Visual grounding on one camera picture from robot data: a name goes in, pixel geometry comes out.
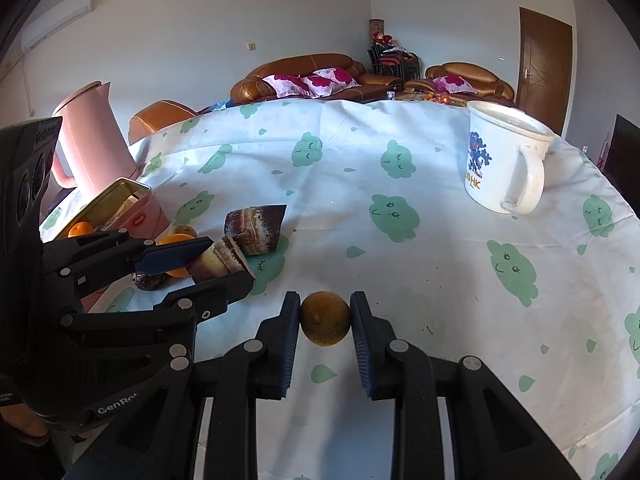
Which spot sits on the tall patterned vase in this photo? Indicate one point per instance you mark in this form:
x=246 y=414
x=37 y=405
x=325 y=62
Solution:
x=376 y=27

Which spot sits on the large orange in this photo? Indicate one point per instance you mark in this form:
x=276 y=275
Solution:
x=80 y=230

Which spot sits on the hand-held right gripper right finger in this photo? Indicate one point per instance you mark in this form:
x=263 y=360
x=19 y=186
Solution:
x=361 y=345

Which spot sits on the brown leather chair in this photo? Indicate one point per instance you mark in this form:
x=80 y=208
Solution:
x=160 y=115

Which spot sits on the brown leather sofa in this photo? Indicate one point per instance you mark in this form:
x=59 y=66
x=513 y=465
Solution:
x=300 y=62

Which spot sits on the brown leather armchair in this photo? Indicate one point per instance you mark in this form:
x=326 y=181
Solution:
x=465 y=70

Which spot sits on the white air conditioner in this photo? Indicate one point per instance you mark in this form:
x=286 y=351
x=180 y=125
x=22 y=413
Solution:
x=55 y=20

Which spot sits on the pink tin box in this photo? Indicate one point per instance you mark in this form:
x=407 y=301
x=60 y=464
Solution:
x=145 y=215

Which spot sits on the white printed mug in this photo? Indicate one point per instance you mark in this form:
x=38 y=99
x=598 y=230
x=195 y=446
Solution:
x=492 y=170

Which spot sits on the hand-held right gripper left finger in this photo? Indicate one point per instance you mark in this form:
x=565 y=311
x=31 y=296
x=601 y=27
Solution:
x=291 y=340

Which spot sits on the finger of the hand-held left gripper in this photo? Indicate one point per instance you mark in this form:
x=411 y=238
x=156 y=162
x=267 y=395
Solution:
x=170 y=256
x=220 y=292

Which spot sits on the blue clothes pile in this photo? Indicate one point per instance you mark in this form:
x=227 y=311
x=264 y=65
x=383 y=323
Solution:
x=220 y=106

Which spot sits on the small dark brown fruit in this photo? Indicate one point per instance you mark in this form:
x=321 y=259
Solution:
x=147 y=281

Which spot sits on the stacked black chairs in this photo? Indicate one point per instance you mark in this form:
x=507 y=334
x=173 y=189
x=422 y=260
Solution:
x=390 y=62

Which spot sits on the black television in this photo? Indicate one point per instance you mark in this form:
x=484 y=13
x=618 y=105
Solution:
x=625 y=160

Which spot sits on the small brownish yellow fruit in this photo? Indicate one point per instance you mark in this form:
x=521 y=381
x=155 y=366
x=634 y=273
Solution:
x=325 y=317
x=182 y=232

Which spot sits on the floral pink pillow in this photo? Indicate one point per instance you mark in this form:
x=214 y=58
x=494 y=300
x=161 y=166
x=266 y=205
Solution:
x=285 y=85
x=330 y=80
x=452 y=82

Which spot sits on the medium orange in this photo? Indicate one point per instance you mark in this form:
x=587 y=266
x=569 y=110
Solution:
x=177 y=272

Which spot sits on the printed paper leaflet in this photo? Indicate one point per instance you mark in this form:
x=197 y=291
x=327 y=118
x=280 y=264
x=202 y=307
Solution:
x=127 y=205

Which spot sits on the brown wooden door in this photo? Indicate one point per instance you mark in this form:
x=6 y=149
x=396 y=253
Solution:
x=545 y=70

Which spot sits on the purple sugarcane piece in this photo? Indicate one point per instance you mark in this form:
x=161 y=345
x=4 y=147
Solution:
x=222 y=262
x=255 y=224

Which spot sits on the person's left hand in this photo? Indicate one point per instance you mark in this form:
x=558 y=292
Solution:
x=25 y=422

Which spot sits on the pink electric kettle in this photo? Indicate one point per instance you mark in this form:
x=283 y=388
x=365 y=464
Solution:
x=95 y=140

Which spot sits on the cluttered coffee table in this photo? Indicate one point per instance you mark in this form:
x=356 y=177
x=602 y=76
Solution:
x=425 y=97

